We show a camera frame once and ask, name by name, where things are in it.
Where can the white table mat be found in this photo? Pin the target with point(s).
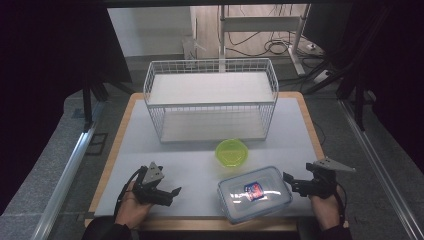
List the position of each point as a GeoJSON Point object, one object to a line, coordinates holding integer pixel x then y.
{"type": "Point", "coordinates": [186, 173]}

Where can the person's right hand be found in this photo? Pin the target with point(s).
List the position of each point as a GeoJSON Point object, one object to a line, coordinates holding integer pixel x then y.
{"type": "Point", "coordinates": [326, 210]}

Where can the black metal stand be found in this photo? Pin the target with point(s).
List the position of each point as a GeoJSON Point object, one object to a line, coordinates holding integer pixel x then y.
{"type": "Point", "coordinates": [88, 103]}
{"type": "Point", "coordinates": [359, 106]}

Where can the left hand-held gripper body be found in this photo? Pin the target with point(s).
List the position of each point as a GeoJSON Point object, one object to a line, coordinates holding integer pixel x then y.
{"type": "Point", "coordinates": [150, 178]}

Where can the green round lidded container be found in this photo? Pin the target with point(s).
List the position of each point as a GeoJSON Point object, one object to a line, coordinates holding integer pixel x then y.
{"type": "Point", "coordinates": [231, 152]}

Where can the aluminium rail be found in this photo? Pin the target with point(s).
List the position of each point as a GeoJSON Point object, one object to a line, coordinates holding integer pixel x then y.
{"type": "Point", "coordinates": [63, 183]}
{"type": "Point", "coordinates": [380, 166]}

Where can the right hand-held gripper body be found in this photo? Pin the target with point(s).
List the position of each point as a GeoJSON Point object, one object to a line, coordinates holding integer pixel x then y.
{"type": "Point", "coordinates": [322, 181]}

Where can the person's left hand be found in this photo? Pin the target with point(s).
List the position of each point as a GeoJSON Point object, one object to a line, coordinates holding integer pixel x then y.
{"type": "Point", "coordinates": [131, 208]}

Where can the white power strip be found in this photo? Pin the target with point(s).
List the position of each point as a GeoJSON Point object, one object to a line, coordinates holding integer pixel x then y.
{"type": "Point", "coordinates": [322, 76]}

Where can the white metal desk frame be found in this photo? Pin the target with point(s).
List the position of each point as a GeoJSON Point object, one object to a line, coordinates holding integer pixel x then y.
{"type": "Point", "coordinates": [260, 25]}

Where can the clear rectangular food container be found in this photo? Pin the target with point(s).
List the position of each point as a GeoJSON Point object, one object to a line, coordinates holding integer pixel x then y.
{"type": "Point", "coordinates": [255, 195]}

